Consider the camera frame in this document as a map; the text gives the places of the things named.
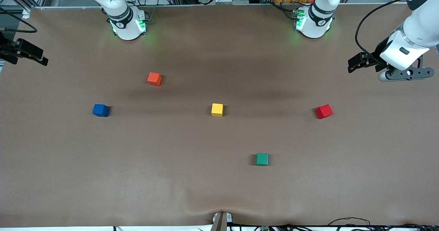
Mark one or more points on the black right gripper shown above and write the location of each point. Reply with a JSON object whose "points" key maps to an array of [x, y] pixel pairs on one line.
{"points": [[7, 48]]}

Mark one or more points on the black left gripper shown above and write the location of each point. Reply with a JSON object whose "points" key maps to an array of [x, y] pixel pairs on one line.
{"points": [[379, 55]]}

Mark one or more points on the red cube block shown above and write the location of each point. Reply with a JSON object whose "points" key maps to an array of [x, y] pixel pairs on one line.
{"points": [[324, 111]]}

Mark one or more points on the blue cube block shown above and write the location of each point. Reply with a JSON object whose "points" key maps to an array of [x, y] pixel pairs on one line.
{"points": [[100, 110]]}

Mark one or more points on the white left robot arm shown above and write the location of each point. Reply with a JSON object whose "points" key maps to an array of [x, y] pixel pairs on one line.
{"points": [[317, 22]]}

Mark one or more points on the orange cube block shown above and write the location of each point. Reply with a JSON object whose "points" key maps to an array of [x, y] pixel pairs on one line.
{"points": [[154, 79]]}

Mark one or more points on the green cube block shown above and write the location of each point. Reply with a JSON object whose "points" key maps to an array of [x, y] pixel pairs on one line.
{"points": [[262, 159]]}

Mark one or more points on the white terminal block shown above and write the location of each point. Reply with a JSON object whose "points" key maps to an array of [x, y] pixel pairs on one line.
{"points": [[224, 0]]}

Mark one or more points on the yellow cube block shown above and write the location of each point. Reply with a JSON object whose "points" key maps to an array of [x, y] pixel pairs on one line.
{"points": [[217, 109]]}

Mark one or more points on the brown camera mount post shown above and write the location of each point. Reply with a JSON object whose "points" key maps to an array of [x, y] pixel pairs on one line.
{"points": [[219, 222]]}

